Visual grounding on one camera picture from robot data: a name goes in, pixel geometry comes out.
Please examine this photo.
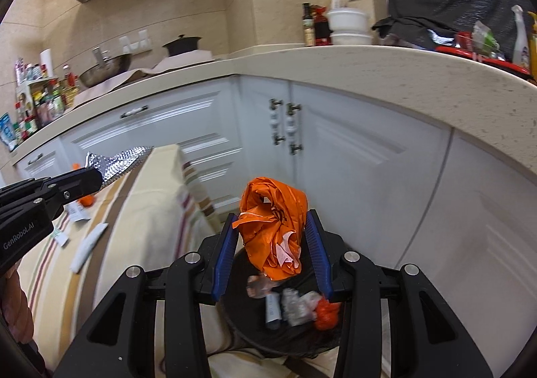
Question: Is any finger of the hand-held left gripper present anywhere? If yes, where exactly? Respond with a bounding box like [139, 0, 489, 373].
[0, 167, 104, 220]

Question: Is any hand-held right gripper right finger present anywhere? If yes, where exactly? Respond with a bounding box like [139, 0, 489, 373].
[305, 209, 493, 378]

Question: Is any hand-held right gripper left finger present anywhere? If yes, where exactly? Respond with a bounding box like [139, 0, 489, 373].
[52, 212, 241, 378]

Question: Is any translucent orange-print plastic bag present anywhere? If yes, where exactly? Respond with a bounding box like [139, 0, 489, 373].
[247, 273, 278, 300]

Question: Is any clear plastic bag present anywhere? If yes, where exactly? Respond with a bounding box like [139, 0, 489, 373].
[280, 288, 324, 327]

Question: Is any red-orange plastic bag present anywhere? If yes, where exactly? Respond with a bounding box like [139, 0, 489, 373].
[314, 298, 342, 332]

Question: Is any silver foil wrapper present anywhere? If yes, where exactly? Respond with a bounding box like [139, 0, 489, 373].
[85, 144, 155, 188]

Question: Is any white long tube packet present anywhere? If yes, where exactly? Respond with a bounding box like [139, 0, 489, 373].
[265, 292, 283, 331]

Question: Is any orange printed bag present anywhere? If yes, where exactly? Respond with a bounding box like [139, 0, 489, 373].
[232, 177, 309, 282]

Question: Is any black trash bin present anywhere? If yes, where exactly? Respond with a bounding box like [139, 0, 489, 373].
[196, 231, 357, 361]

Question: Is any person's left hand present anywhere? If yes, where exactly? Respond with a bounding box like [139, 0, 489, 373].
[0, 267, 35, 362]

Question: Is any orange knotted plastic bag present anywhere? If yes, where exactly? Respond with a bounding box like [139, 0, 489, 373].
[71, 163, 96, 210]

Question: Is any white printed flat packet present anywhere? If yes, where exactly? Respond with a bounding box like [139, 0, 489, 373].
[65, 202, 90, 223]

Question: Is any white cabinet door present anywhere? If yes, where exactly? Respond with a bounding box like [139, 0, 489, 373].
[239, 75, 294, 212]
[14, 139, 75, 178]
[398, 130, 537, 367]
[289, 82, 454, 270]

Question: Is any white paper sleeve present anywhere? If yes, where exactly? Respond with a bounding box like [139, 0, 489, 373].
[69, 223, 110, 274]

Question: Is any blue printed packet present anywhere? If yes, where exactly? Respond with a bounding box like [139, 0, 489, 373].
[0, 113, 18, 152]

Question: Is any cluster of condiment bottles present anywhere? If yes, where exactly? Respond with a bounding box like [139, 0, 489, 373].
[12, 57, 83, 144]

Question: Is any white condiment shelf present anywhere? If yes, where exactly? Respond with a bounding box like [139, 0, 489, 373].
[17, 78, 58, 99]

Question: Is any steel wok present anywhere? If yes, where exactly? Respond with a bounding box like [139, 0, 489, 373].
[79, 47, 133, 88]

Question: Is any white cabinet drawer front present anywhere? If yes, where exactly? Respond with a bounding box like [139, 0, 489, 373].
[61, 78, 244, 216]

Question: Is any white paper towel roll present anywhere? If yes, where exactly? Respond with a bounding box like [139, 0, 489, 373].
[40, 48, 55, 79]

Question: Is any beige stove cover cloth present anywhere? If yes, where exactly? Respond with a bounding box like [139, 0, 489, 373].
[71, 50, 219, 104]

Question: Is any black lidded pot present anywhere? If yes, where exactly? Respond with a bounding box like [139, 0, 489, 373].
[162, 35, 202, 57]

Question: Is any white lidded bowl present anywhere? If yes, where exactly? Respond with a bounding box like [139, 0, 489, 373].
[331, 31, 374, 47]
[326, 8, 370, 33]

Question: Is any dark red-label sauce bottle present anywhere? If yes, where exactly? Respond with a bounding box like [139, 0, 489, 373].
[314, 5, 332, 47]

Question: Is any dark olive oil bottle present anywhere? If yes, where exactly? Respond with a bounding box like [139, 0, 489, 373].
[302, 3, 315, 48]

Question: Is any clear plastic wrap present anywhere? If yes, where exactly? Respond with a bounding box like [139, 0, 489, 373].
[428, 30, 456, 48]

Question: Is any red tray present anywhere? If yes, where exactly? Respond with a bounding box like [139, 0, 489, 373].
[436, 32, 534, 79]

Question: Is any green printed packet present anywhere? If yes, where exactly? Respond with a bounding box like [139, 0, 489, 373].
[472, 21, 500, 56]

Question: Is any white spray bottle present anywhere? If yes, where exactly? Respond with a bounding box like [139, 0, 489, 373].
[511, 5, 530, 64]

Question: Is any yellow bottle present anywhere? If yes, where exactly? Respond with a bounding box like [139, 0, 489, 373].
[528, 11, 537, 81]

